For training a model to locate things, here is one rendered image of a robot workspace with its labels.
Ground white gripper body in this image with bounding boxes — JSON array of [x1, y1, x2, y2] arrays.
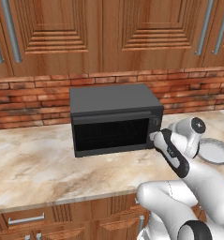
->
[[148, 130, 164, 143]]

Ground black toaster oven knob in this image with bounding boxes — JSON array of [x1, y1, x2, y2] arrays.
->
[[150, 115, 160, 127]]

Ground black toaster oven door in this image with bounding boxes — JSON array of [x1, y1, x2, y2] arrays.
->
[[71, 111, 153, 154]]

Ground black toaster oven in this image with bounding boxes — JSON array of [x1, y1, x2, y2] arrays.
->
[[68, 82, 165, 158]]

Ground grey rimmed white plate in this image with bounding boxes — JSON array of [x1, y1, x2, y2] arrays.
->
[[197, 137, 224, 166]]

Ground wooden base cupboard door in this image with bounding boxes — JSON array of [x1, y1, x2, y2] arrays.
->
[[94, 215, 150, 240], [32, 222, 97, 240], [0, 230, 35, 240]]

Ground wooden drawer front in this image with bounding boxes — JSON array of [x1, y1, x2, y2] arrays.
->
[[0, 201, 93, 233], [90, 193, 149, 223]]

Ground black toaster oven door handle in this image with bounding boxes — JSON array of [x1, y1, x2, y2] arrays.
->
[[72, 111, 152, 126]]

